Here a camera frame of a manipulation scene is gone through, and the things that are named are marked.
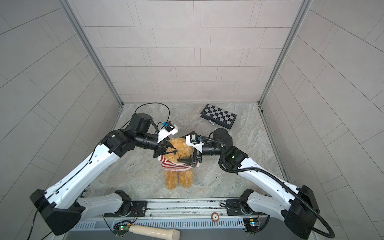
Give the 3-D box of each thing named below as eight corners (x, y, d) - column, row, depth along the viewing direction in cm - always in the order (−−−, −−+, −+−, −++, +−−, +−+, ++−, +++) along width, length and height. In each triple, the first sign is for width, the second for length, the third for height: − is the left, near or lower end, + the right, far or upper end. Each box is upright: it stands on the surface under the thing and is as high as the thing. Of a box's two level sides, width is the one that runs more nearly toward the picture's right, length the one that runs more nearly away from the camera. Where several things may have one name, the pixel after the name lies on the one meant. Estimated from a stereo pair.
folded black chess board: (199, 116, 111) (199, 113, 108) (207, 106, 118) (207, 102, 115) (230, 130, 103) (231, 127, 100) (236, 118, 110) (237, 115, 107)
